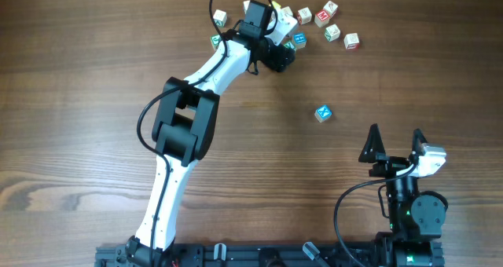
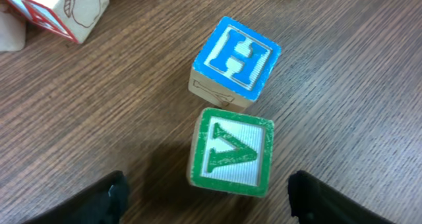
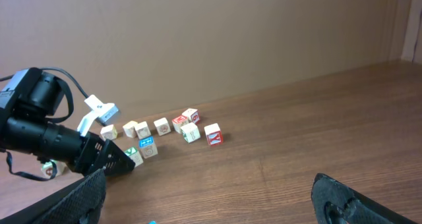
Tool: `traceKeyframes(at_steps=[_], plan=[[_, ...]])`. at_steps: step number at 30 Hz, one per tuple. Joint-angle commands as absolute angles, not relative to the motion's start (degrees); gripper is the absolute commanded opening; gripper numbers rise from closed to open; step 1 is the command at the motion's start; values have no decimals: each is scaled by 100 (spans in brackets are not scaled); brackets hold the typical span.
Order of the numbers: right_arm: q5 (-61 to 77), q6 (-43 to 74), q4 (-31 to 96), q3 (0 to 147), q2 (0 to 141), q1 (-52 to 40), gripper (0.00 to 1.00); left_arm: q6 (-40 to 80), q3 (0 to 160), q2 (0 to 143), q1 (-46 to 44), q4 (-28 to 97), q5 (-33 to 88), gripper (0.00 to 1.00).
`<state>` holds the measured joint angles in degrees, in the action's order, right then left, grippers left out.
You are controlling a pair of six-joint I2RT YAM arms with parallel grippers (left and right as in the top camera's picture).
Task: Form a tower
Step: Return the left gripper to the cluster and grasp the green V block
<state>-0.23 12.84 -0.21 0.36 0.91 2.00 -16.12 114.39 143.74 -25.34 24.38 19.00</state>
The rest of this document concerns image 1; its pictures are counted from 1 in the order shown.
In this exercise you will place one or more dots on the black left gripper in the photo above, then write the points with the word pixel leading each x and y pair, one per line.
pixel 284 59

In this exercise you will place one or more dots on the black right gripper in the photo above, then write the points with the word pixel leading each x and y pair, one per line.
pixel 393 165

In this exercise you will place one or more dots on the green letter I block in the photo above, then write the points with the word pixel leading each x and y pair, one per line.
pixel 332 33

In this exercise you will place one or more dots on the green letter Z block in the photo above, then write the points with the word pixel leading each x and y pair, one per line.
pixel 290 45

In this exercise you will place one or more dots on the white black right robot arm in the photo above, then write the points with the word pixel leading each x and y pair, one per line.
pixel 415 217

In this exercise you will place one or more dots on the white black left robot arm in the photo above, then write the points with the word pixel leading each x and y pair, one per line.
pixel 183 131

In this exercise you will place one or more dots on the blue top wooden block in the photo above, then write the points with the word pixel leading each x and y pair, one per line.
pixel 299 40

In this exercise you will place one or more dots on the red side picture block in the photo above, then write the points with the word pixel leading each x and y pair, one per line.
pixel 287 11

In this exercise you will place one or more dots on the red edge picture block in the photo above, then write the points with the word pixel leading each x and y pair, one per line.
pixel 304 16

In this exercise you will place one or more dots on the yellow top wooden block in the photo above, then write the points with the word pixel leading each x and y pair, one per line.
pixel 276 5

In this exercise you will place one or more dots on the red top M block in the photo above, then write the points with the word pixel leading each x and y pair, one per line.
pixel 321 18

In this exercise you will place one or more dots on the plain wooden block left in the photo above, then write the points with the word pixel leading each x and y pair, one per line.
pixel 246 5

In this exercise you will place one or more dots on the green ball picture block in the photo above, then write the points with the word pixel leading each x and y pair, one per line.
pixel 215 40

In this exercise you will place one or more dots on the green letter A block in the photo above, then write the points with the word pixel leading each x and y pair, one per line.
pixel 220 18

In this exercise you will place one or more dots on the blue X base block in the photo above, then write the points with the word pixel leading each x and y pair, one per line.
pixel 323 113

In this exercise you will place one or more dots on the red number block far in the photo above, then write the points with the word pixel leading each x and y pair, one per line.
pixel 331 8

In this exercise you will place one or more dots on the red letter Y block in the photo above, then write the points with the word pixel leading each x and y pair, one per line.
pixel 351 41

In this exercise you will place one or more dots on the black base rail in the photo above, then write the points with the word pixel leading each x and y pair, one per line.
pixel 197 255

